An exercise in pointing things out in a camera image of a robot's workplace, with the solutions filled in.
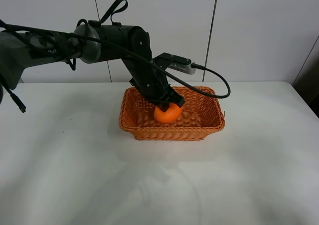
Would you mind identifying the orange with stem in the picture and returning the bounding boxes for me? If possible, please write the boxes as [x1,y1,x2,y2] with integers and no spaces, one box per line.
[154,103,182,124]

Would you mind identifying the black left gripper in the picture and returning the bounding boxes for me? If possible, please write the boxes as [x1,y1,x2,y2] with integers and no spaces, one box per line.
[129,69,185,112]

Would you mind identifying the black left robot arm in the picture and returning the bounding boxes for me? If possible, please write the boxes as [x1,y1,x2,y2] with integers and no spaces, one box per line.
[0,20,185,111]

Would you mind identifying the black camera cable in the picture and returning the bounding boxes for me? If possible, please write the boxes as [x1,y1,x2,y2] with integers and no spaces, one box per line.
[0,0,231,114]

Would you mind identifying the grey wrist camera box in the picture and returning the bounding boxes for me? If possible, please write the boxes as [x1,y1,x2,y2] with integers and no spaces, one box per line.
[153,53,196,75]

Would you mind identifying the orange wicker basket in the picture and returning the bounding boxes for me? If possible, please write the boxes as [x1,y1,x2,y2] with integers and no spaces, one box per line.
[119,86,225,141]

